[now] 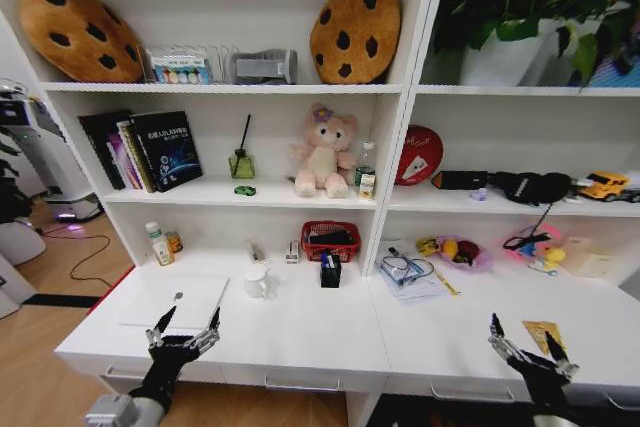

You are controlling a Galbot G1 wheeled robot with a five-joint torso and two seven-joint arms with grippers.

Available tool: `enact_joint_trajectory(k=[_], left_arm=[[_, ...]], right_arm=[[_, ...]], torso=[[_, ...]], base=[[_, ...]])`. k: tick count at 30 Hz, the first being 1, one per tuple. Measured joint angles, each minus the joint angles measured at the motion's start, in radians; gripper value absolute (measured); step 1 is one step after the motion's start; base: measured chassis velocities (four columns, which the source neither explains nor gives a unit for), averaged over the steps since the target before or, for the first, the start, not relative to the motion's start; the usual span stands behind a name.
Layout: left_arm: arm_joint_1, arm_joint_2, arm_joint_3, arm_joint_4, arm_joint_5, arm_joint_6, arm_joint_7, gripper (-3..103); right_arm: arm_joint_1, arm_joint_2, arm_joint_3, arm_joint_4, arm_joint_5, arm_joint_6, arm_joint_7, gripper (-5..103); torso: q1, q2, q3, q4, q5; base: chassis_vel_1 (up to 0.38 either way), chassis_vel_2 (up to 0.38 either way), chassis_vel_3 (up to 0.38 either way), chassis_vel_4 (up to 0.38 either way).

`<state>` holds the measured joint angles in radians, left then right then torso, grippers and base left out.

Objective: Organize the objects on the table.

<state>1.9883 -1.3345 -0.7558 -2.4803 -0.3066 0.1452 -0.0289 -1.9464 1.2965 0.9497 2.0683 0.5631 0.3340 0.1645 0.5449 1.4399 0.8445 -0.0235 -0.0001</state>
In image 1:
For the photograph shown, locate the yellow duck toy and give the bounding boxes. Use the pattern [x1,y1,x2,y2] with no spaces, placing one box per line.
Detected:
[528,245,567,277]

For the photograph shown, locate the yellow pen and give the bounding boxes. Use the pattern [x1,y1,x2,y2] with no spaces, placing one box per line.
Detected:
[432,270,461,298]

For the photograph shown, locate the white mug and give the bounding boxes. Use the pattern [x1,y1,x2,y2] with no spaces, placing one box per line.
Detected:
[243,265,277,300]

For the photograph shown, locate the colourful sticky note pack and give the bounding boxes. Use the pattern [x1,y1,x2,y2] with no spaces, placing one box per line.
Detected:
[149,53,215,86]

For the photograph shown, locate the green reed diffuser bottle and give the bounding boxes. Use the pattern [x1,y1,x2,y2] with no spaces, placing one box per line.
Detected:
[228,113,257,180]

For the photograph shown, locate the clear water bottle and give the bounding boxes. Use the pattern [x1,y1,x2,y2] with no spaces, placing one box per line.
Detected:
[354,141,377,188]

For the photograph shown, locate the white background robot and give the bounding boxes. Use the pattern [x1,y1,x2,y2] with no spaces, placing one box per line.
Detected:
[0,78,105,224]

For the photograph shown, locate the black pen holder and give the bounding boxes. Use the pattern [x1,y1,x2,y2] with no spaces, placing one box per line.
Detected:
[319,252,344,290]

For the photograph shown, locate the red toy apple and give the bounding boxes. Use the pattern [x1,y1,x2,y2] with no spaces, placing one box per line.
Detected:
[456,239,482,264]

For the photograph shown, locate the white paper stack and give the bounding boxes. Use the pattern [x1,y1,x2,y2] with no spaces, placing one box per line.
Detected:
[376,243,447,301]

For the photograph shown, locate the blue frame glasses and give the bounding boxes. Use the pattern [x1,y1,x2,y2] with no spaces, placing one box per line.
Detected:
[381,255,437,284]

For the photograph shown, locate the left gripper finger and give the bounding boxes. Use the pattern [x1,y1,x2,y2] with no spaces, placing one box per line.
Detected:
[145,303,178,347]
[184,306,222,355]

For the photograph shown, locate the white plant pot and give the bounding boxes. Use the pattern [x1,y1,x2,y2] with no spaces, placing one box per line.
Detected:
[458,18,567,88]

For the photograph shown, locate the gold striped spine book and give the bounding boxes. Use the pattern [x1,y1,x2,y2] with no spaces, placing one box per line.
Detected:
[116,119,158,194]

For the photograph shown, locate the black floor cable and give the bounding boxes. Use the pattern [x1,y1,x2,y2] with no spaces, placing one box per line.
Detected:
[38,226,120,289]

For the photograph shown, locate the yellow toy truck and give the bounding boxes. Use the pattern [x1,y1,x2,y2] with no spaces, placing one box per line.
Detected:
[578,171,632,204]

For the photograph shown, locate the silver drawer handle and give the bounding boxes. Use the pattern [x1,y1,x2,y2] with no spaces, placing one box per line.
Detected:
[263,373,342,393]
[429,383,517,403]
[606,393,640,412]
[103,364,152,380]

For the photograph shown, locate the yellow toy banana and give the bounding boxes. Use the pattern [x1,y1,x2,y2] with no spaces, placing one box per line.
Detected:
[415,236,442,257]

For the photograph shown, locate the gold foil packet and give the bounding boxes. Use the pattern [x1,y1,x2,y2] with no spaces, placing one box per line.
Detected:
[521,319,569,359]

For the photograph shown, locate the white bottle green cap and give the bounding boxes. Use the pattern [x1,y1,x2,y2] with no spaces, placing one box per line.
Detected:
[144,220,176,268]

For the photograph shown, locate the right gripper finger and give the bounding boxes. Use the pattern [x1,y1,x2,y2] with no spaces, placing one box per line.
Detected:
[488,312,522,363]
[544,331,581,381]

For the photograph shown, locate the plain black book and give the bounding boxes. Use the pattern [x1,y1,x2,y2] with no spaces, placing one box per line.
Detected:
[77,110,133,192]

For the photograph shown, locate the black items in basket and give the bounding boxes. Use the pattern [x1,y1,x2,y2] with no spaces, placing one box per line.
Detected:
[308,229,355,247]

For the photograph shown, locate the black book with blue print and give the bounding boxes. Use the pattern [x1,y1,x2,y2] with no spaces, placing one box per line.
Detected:
[130,110,204,194]

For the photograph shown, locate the white shelf desk unit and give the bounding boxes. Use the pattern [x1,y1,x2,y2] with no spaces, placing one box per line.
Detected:
[0,0,640,427]

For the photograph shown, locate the black fabric bag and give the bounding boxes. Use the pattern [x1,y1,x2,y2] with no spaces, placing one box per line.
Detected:
[486,171,572,207]

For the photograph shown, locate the red mesh basket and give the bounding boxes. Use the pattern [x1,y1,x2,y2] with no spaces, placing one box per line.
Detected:
[300,219,363,264]

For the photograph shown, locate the beige cardboard box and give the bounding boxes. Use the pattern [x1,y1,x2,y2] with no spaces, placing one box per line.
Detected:
[561,235,615,279]

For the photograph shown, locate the pink plush bear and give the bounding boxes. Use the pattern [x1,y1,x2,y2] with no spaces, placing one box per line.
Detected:
[289,102,359,200]

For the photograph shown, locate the pink board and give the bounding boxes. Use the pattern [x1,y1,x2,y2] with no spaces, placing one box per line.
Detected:
[503,223,562,262]

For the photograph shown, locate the black rectangular box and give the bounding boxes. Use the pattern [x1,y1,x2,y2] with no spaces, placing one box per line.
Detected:
[431,169,489,192]

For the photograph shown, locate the red round tin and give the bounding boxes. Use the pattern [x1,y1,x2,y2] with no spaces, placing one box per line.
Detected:
[394,124,445,187]

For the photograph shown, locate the white laptop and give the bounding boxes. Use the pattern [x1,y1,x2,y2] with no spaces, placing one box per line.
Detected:
[118,273,231,331]

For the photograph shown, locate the purple fruit plate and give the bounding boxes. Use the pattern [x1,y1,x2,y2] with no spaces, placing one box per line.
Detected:
[433,233,495,272]

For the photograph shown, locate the clear small case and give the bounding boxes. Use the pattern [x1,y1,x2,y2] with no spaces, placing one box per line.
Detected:
[245,238,269,265]

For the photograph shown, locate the blue patterned box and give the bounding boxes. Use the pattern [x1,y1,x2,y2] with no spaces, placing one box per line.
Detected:
[586,53,640,89]

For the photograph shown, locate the purple cover book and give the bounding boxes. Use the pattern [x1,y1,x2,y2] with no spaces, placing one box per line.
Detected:
[105,129,144,191]

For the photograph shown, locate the brown cookie cushion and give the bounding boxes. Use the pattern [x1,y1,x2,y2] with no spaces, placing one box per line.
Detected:
[309,0,403,86]
[18,0,147,84]

